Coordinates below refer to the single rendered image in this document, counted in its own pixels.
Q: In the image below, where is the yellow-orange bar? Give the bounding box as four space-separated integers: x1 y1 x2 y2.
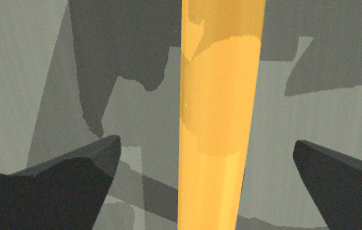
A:
177 0 266 230

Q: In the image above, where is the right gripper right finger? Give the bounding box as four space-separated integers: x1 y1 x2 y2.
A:
293 140 362 230

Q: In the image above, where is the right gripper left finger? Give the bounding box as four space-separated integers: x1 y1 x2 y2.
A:
0 135 121 230

